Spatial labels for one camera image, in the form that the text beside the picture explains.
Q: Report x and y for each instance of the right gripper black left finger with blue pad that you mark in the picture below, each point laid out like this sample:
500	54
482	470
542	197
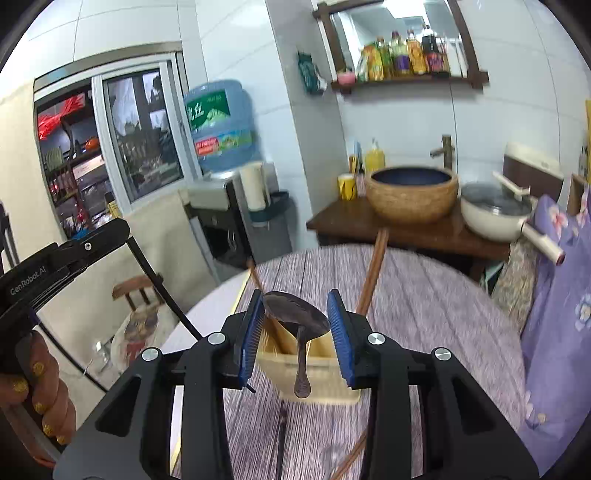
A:
127	434

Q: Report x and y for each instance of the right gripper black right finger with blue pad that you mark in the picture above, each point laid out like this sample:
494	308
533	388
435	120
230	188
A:
464	434

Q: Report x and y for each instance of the brown wooden chopstick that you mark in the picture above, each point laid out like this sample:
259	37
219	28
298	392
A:
380	247

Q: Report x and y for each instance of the pointed steel spoon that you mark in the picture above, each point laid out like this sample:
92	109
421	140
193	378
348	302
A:
305	322

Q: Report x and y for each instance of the hand with yellow nails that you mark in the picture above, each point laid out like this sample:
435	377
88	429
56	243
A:
50	400

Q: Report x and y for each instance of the wooden chair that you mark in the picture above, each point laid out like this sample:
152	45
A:
140	325

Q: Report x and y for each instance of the purple striped tablecloth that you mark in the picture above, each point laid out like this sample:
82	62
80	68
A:
419	302

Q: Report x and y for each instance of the black chopstick gold band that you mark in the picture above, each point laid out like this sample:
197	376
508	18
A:
281	441

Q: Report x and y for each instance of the cream plastic utensil holder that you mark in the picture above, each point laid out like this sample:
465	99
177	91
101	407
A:
277	358

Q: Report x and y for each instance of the thin brown chopstick left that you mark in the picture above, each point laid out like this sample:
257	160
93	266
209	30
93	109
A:
273	328

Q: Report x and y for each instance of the sliding window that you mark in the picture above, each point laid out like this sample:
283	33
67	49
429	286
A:
113	126

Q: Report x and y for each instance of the water dispenser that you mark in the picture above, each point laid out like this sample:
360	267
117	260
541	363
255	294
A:
228	233

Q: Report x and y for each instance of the cream pot with glass lid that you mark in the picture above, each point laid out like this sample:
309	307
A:
502	213

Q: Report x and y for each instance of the dark wooden counter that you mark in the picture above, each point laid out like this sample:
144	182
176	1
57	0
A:
447	240

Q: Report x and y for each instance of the woven pattern basin sink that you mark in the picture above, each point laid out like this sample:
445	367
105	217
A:
412	194

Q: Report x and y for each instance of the blue water jug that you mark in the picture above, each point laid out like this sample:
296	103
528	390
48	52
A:
222	126

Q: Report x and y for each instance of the yellow mug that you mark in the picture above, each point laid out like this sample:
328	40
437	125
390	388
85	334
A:
347	187

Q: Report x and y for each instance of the bronze faucet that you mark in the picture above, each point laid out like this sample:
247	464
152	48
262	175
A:
446	151

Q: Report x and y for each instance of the yellow soap bottle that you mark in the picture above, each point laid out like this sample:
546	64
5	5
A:
375	158

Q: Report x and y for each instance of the wooden framed mirror shelf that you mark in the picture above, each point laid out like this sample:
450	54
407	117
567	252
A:
374	43

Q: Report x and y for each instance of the green packet on wall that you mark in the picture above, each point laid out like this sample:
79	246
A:
314	84

